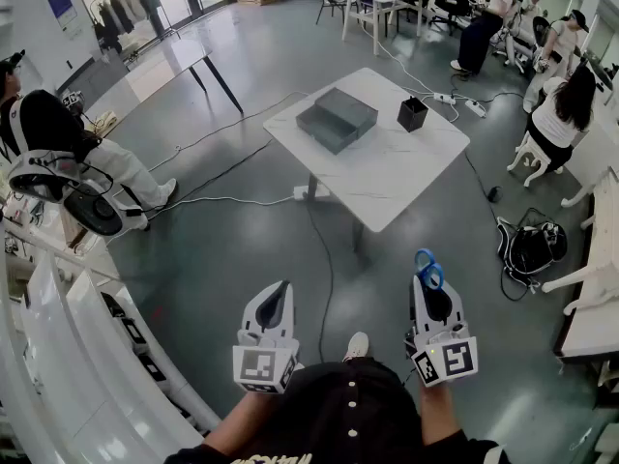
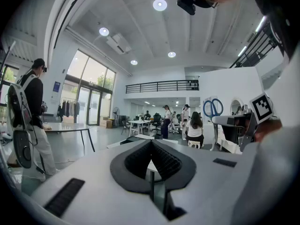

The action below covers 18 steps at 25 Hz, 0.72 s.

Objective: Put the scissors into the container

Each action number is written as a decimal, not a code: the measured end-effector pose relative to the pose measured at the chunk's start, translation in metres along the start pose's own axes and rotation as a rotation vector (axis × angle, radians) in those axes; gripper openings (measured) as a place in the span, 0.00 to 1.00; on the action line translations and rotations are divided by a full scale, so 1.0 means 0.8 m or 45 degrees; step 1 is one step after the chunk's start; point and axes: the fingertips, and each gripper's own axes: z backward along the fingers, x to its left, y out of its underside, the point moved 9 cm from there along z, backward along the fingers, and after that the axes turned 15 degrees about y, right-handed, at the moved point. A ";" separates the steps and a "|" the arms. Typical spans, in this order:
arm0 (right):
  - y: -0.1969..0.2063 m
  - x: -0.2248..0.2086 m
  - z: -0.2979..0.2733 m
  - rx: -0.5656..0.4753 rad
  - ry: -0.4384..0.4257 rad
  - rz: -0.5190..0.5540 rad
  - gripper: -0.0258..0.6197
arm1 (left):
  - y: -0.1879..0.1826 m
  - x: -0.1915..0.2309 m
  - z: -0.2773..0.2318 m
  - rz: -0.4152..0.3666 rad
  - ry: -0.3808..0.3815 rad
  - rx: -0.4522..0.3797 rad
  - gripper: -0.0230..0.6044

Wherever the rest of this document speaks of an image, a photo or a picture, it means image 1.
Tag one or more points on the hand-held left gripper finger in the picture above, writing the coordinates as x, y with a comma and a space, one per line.
251, 312
290, 322

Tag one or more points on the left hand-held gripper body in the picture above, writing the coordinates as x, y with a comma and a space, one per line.
263, 368

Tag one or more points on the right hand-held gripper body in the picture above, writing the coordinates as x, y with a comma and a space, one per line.
450, 358

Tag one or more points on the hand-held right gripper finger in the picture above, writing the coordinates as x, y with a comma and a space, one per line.
454, 310
417, 310

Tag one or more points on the blue tape roll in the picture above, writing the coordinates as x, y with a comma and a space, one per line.
426, 269

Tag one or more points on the teal object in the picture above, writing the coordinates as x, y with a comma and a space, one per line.
345, 107

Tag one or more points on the person's left forearm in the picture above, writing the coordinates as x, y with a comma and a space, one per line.
237, 418

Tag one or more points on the person's right forearm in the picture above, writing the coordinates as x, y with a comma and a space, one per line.
437, 414

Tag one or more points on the person's white shoe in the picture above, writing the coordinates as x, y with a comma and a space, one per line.
357, 345

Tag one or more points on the person's black buttoned shirt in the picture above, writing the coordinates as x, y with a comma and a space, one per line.
338, 418

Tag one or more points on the black and white backpack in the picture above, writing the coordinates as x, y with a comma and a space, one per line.
529, 249

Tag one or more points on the black power adapter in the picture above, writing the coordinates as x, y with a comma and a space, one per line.
495, 194

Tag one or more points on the white marble table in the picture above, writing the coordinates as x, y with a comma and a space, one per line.
387, 177

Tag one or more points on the white carved bench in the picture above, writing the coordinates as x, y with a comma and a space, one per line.
604, 259

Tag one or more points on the white carved stool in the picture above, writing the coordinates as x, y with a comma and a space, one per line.
524, 155

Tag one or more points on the white curved shelf unit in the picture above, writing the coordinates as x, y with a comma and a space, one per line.
72, 356

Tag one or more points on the white and black swivel chair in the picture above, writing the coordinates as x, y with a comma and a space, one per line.
92, 211

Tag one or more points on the black square pen holder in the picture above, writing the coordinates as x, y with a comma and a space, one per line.
411, 116

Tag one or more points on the white desk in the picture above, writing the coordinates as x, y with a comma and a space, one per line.
595, 162

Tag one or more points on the beige cloth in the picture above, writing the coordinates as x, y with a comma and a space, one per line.
104, 123

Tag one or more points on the grey oval table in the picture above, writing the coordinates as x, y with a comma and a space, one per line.
159, 61

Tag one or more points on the white office chair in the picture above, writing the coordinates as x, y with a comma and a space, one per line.
512, 41

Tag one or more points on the dark grey cabinet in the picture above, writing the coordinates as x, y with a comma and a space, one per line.
92, 80

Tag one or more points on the clothes rack with garments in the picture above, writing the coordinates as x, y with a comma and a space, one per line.
116, 17

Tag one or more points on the blue wall poster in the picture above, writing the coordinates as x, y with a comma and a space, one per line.
62, 5

